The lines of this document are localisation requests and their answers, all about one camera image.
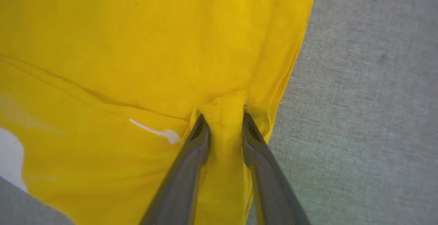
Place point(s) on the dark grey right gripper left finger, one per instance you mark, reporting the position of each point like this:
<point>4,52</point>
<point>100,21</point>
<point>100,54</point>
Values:
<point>181,180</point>

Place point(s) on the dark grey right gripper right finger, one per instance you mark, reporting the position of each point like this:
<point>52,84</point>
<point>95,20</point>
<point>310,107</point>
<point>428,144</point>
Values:
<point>272,180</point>

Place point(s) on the yellow garment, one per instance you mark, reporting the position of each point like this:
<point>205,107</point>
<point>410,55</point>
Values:
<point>154,81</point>

